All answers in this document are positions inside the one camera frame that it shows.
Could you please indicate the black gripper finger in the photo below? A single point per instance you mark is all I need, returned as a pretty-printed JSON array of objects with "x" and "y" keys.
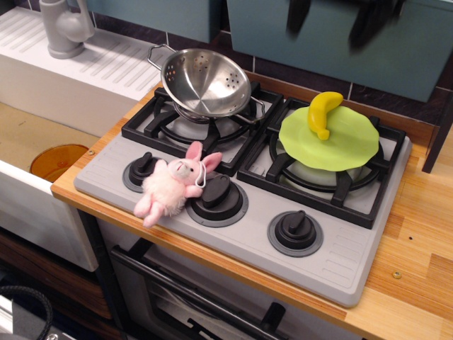
[
  {"x": 371, "y": 20},
  {"x": 297, "y": 12}
]

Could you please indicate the yellow toy banana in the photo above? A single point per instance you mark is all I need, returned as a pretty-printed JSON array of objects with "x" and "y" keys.
[{"x": 319, "y": 108}]

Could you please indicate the pink plush bunny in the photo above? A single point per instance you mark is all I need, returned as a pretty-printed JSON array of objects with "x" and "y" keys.
[{"x": 171, "y": 184}]

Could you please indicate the teal cabinet box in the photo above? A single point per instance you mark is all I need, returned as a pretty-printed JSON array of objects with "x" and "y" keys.
[{"x": 406, "y": 57}]

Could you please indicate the black left burner grate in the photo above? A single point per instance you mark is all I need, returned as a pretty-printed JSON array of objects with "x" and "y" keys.
[{"x": 159, "y": 126}]

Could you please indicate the black burner grate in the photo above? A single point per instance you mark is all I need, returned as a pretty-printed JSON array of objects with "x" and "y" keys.
[
  {"x": 354, "y": 195},
  {"x": 159, "y": 126}
]

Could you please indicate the steel colander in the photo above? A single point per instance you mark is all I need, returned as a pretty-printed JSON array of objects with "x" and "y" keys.
[{"x": 206, "y": 84}]

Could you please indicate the green plastic plate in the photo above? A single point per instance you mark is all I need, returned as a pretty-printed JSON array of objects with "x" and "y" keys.
[{"x": 353, "y": 140}]

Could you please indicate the black right burner grate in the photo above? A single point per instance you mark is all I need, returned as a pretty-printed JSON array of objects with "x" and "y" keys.
[{"x": 354, "y": 195}]

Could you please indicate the black middle stove knob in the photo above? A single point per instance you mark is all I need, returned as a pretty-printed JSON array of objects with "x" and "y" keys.
[{"x": 221, "y": 204}]

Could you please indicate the black stove knob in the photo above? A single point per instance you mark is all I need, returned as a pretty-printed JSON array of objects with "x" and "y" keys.
[
  {"x": 221, "y": 204},
  {"x": 295, "y": 234},
  {"x": 138, "y": 170}
]

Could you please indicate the black right stove knob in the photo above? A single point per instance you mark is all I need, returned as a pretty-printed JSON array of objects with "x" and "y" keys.
[{"x": 295, "y": 234}]

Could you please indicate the grey toy faucet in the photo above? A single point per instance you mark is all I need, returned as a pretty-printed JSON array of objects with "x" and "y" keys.
[{"x": 66, "y": 31}]

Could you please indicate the black left stove knob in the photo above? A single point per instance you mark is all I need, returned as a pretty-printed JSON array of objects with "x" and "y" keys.
[{"x": 138, "y": 170}]

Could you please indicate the grey toy stove top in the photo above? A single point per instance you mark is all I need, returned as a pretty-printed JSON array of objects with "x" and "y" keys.
[{"x": 337, "y": 271}]

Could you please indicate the white toy sink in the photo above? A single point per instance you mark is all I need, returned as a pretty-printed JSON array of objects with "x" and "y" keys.
[{"x": 48, "y": 102}]

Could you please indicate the orange plastic bowl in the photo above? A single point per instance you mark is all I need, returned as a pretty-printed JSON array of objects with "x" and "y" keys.
[{"x": 53, "y": 162}]

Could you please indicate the black oven door handle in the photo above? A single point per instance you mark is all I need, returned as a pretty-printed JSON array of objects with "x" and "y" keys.
[{"x": 134, "y": 260}]

